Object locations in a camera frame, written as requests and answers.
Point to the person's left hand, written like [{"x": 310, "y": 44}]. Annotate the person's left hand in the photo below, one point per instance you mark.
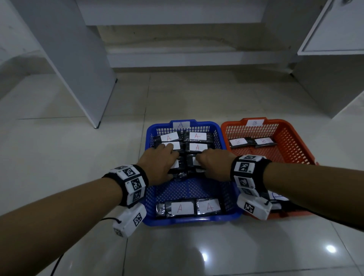
[{"x": 159, "y": 165}]

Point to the person's right hand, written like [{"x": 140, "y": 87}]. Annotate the person's right hand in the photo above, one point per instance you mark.
[{"x": 219, "y": 165}]

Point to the blue plastic basket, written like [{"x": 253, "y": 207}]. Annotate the blue plastic basket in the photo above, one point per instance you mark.
[{"x": 193, "y": 187}]

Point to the orange plastic basket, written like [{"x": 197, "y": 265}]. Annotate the orange plastic basket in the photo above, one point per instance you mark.
[{"x": 293, "y": 145}]

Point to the person's right forearm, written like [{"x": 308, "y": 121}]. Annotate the person's right forearm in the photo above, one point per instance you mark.
[{"x": 312, "y": 190}]

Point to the person's left forearm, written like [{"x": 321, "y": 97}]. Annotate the person's left forearm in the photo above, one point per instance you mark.
[{"x": 57, "y": 224}]

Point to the white desk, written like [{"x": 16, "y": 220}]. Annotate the white desk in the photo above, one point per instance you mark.
[{"x": 79, "y": 57}]

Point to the white cabinet door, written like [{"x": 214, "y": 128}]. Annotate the white cabinet door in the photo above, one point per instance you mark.
[{"x": 332, "y": 28}]

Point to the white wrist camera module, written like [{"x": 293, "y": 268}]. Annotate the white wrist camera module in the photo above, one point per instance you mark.
[
  {"x": 253, "y": 207},
  {"x": 129, "y": 221}
]

